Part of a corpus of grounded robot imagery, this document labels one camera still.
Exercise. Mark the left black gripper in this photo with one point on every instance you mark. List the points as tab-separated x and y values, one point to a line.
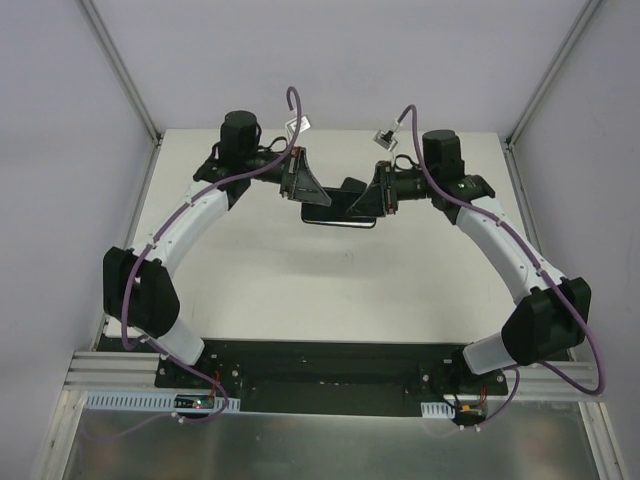
291	174

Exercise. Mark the aluminium frame rail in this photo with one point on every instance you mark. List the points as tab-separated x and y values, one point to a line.
118	371

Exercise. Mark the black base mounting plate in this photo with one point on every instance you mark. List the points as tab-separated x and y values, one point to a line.
329	378

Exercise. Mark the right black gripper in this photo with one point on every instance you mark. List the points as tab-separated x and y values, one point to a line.
388	186

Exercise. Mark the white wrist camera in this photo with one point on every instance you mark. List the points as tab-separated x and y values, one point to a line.
297	125
387	138

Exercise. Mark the right white cable duct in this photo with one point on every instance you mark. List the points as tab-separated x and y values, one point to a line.
437	410

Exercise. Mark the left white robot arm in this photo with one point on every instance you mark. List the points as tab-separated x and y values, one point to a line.
137	282

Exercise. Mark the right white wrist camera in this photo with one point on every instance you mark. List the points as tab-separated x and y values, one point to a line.
387	138

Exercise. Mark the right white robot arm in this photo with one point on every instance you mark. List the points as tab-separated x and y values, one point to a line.
551	309

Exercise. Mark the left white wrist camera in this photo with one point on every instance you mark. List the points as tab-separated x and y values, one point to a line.
297	125

